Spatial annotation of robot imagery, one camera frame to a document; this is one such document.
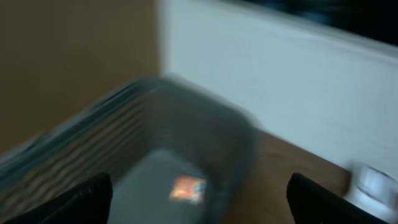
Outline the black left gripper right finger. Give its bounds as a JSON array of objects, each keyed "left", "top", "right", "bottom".
[{"left": 286, "top": 173, "right": 387, "bottom": 224}]

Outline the grey plastic shopping basket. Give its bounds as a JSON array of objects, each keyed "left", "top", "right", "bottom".
[{"left": 1, "top": 78, "right": 259, "bottom": 223}]

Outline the orange snack packet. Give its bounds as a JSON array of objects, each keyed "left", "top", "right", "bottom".
[{"left": 169, "top": 175, "right": 207, "bottom": 204}]

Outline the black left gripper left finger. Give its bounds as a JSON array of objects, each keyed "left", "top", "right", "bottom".
[{"left": 5, "top": 172, "right": 113, "bottom": 224}]

